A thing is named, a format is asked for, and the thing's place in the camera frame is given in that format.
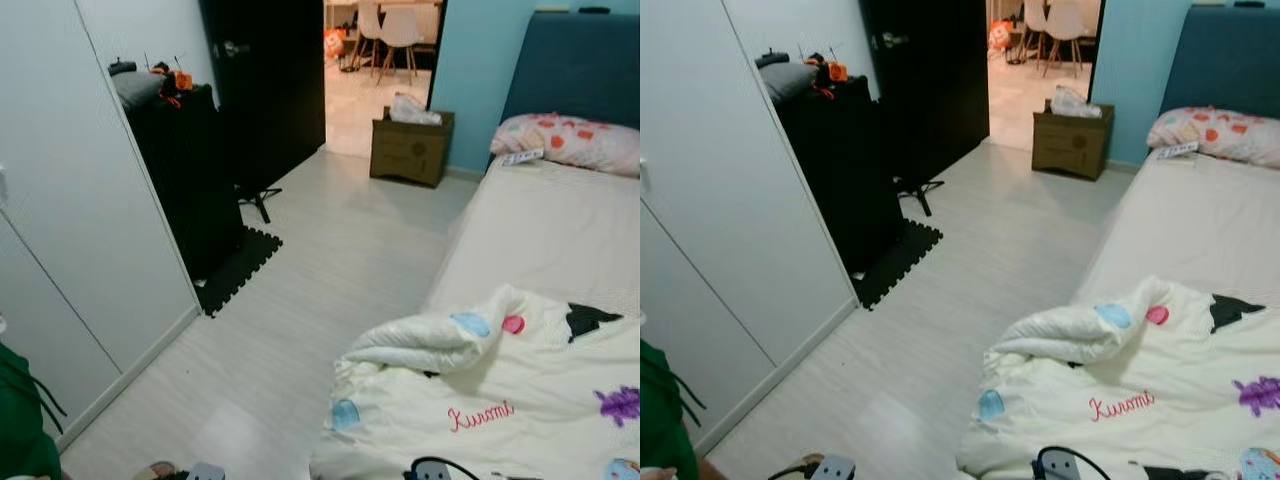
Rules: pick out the pink orange printed pillow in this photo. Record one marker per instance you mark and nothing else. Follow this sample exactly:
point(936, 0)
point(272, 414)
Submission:
point(1225, 132)
point(580, 140)

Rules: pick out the white book blue letters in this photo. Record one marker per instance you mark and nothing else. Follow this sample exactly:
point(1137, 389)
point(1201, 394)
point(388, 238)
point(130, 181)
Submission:
point(1177, 151)
point(522, 157)

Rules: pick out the cream cartoon printed quilt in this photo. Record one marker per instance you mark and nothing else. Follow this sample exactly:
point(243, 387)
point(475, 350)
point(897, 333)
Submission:
point(1130, 370)
point(500, 380)

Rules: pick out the whitish plastic bag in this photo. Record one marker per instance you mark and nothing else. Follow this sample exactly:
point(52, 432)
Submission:
point(413, 110)
point(1075, 103)

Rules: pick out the cream sheeted mattress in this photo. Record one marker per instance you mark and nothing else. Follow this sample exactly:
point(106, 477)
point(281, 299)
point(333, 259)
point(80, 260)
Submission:
point(540, 230)
point(1190, 220)

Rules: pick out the white wardrobe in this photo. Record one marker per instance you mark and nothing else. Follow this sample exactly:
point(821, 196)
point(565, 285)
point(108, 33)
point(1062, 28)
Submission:
point(80, 200)
point(740, 200)

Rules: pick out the black cabinet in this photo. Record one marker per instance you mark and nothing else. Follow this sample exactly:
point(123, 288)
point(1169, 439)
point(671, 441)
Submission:
point(840, 170)
point(185, 180)

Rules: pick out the grey cloth bundle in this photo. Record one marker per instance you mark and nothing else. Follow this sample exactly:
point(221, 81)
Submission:
point(138, 90)
point(790, 82)

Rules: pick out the brown cardboard box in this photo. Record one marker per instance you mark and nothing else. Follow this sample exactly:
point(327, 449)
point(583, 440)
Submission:
point(410, 155)
point(1072, 148)

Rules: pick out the orange black device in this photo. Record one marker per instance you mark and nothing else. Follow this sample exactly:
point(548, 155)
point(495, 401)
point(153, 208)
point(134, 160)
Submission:
point(178, 80)
point(832, 72)

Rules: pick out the black foam floor mat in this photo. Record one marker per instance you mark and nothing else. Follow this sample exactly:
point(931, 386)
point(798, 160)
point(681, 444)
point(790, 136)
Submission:
point(898, 262)
point(240, 270)

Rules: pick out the black stand legs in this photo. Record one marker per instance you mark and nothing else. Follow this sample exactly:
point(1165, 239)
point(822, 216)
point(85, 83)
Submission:
point(920, 195)
point(262, 203)

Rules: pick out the white chair wooden legs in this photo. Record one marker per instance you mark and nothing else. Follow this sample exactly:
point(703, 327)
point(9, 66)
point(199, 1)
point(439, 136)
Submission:
point(400, 30)
point(370, 20)
point(1035, 15)
point(1062, 20)

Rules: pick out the black door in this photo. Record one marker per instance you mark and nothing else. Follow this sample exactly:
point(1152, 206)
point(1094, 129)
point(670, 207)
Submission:
point(935, 95)
point(270, 100)

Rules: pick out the orange bag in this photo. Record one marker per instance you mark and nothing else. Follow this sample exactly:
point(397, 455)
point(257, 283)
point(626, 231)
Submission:
point(1000, 35)
point(334, 42)

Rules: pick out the blue fabric bed frame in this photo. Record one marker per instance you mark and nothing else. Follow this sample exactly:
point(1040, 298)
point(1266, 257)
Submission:
point(580, 70)
point(1225, 60)

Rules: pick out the black door frame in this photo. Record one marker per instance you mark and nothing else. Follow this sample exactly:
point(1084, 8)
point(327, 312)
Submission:
point(1098, 50)
point(436, 55)

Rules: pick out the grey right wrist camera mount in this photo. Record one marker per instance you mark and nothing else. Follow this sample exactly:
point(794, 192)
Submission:
point(432, 472)
point(1062, 470)

